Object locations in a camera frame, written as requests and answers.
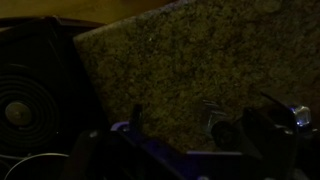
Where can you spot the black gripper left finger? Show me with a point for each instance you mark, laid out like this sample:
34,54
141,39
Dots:
133,153

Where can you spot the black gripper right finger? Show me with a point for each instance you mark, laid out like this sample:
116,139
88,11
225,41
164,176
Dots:
266,143

